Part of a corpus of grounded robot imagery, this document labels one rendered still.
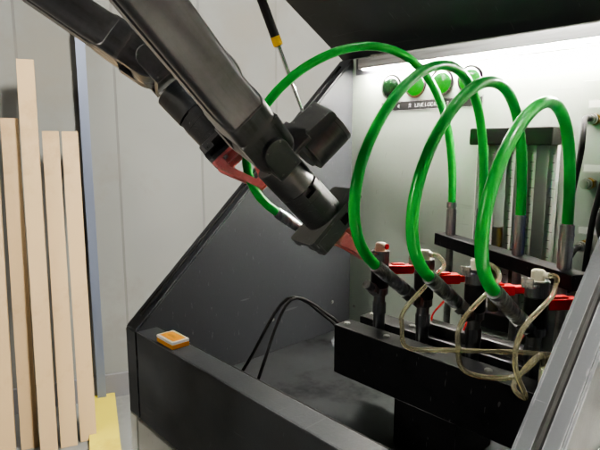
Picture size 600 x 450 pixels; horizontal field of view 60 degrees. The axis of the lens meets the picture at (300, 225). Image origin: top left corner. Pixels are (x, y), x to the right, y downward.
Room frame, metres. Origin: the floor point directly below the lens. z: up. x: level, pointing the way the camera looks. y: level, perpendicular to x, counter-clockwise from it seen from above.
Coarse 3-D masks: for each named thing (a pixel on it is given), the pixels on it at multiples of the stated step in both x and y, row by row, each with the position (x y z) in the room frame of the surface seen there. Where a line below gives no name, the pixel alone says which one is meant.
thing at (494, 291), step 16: (544, 96) 0.59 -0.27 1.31; (528, 112) 0.56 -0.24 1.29; (560, 112) 0.62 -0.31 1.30; (512, 128) 0.55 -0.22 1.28; (560, 128) 0.64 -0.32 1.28; (512, 144) 0.54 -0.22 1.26; (496, 160) 0.53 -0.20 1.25; (496, 176) 0.52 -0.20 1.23; (496, 192) 0.52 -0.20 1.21; (480, 208) 0.51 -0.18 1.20; (480, 224) 0.51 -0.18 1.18; (560, 224) 0.67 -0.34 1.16; (480, 240) 0.51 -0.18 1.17; (560, 240) 0.66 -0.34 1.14; (480, 256) 0.51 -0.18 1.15; (560, 256) 0.66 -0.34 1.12; (480, 272) 0.51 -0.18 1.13; (496, 288) 0.52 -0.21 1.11; (496, 304) 0.54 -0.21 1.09; (512, 304) 0.55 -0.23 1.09; (512, 320) 0.56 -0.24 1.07
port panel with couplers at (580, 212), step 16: (592, 80) 0.84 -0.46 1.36; (592, 96) 0.83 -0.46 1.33; (592, 112) 0.83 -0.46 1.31; (592, 128) 0.83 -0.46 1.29; (592, 144) 0.83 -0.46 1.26; (592, 160) 0.83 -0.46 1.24; (592, 176) 0.83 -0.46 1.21; (576, 192) 0.84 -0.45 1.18; (592, 192) 0.82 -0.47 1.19; (576, 208) 0.84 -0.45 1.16; (576, 224) 0.84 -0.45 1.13; (576, 240) 0.84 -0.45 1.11; (576, 256) 0.84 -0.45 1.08
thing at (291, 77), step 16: (336, 48) 0.84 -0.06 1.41; (352, 48) 0.85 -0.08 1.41; (368, 48) 0.86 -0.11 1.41; (384, 48) 0.87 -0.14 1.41; (400, 48) 0.88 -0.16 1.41; (304, 64) 0.82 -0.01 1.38; (416, 64) 0.89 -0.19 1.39; (288, 80) 0.81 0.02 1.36; (432, 80) 0.90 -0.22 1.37; (272, 96) 0.80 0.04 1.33; (448, 128) 0.91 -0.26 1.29; (448, 144) 0.91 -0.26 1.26; (448, 160) 0.92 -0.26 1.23; (448, 176) 0.92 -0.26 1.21; (256, 192) 0.79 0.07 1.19; (448, 192) 0.92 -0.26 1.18; (272, 208) 0.80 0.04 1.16
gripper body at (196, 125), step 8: (192, 112) 0.78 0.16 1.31; (200, 112) 0.78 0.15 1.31; (184, 120) 0.79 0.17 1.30; (192, 120) 0.78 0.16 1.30; (200, 120) 0.78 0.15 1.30; (208, 120) 0.78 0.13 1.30; (184, 128) 0.80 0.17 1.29; (192, 128) 0.78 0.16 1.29; (200, 128) 0.78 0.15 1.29; (208, 128) 0.78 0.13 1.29; (192, 136) 0.79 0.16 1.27; (200, 136) 0.78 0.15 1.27; (208, 136) 0.78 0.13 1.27; (216, 136) 0.75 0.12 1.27; (200, 144) 0.79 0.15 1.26; (208, 144) 0.75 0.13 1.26; (216, 144) 0.78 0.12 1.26; (224, 144) 0.79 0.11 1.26; (208, 152) 0.76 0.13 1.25
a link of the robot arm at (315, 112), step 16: (304, 112) 0.69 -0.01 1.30; (320, 112) 0.68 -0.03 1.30; (288, 128) 0.68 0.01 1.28; (304, 128) 0.67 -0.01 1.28; (320, 128) 0.67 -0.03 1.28; (336, 128) 0.68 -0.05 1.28; (272, 144) 0.61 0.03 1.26; (288, 144) 0.62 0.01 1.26; (304, 144) 0.66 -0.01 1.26; (320, 144) 0.68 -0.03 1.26; (336, 144) 0.69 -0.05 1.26; (272, 160) 0.62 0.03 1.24; (288, 160) 0.63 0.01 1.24; (320, 160) 0.68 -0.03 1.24
